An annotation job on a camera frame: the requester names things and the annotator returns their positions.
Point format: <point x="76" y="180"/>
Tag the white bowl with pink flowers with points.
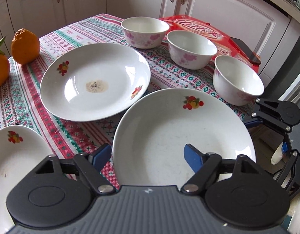
<point x="189" y="53"/>
<point x="232" y="87"/>
<point x="145" y="37"/>

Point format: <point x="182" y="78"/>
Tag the black smartphone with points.
<point x="245" y="50"/>

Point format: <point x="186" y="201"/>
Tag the red cardboard box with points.
<point x="189" y="23"/>

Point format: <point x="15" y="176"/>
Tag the dark appliance front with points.
<point x="293" y="65"/>

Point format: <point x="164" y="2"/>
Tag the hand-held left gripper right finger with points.
<point x="192" y="156"/>

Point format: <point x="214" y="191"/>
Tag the orange with green leaf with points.
<point x="0" y="69"/>

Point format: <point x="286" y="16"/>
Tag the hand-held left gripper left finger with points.
<point x="103" y="154"/>

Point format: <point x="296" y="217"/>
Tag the tall bumpy orange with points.
<point x="25" y="46"/>

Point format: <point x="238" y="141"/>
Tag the white plate with brown stain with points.
<point x="96" y="70"/>

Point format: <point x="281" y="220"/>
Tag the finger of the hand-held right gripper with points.
<point x="252" y="123"/>
<point x="276" y="157"/>

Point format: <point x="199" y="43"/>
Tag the patterned red green tablecloth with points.
<point x="74" y="136"/>

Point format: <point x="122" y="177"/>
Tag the white plate with fruit print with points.
<point x="164" y="129"/>
<point x="8" y="173"/>

